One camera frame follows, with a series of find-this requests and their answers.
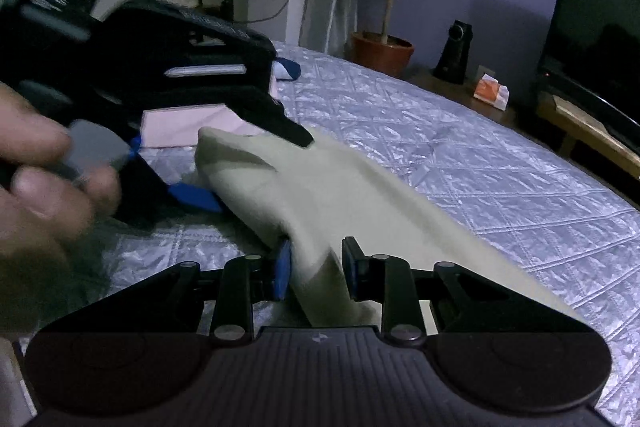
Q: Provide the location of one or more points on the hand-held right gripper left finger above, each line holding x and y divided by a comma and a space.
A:
282, 269

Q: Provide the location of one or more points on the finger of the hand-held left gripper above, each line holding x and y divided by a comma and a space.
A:
195, 199
280, 124

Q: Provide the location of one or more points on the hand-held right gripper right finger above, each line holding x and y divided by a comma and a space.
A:
352, 272

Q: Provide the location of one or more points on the pink garment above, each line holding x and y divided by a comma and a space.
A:
185, 127

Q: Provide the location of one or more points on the light green shirt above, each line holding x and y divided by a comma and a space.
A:
375, 197

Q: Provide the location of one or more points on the person's left hand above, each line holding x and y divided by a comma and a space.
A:
35, 217

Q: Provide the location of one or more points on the navy and pale blue shirt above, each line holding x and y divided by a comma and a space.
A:
289, 69

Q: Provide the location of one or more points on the silver quilted bedspread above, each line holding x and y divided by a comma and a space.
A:
475, 157

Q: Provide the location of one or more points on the low wooden cabinet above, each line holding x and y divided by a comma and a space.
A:
450, 89

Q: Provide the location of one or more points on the black speaker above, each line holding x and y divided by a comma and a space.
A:
452, 52

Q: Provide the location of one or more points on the orange and white tissue pack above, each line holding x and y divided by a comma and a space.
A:
491, 93

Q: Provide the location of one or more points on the light wooden television riser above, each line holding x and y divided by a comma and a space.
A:
585, 127

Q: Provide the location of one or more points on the black television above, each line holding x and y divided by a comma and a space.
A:
595, 32

